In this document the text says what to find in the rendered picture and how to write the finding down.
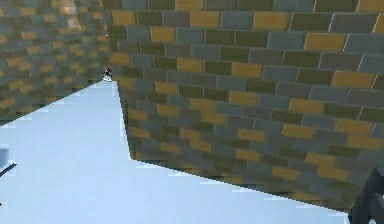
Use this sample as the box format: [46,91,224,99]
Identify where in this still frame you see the dark grey angular object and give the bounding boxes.
[347,165,384,224]

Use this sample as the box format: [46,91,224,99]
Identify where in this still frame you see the small black and white object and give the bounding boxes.
[102,67,114,82]

